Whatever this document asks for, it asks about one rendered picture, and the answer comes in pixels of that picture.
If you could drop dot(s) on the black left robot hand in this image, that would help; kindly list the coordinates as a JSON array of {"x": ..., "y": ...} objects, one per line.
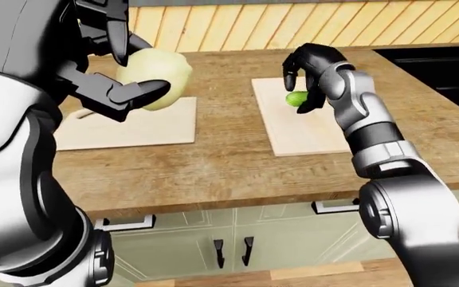
[{"x": 106, "y": 89}]

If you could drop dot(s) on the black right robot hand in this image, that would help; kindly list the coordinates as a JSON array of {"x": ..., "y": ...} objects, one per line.
[{"x": 313, "y": 64}]

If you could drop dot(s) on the small green pickle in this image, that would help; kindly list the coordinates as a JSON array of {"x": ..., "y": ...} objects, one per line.
[{"x": 295, "y": 98}]

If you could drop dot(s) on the pale yellow pear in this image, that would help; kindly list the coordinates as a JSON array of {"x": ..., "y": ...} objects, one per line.
[{"x": 162, "y": 71}]

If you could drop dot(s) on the black sink basin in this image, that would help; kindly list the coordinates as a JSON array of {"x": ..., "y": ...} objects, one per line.
[{"x": 436, "y": 68}]

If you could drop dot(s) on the pale green cabinet door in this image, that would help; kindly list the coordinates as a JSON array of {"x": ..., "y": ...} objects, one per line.
[
  {"x": 301, "y": 233},
  {"x": 173, "y": 239}
]

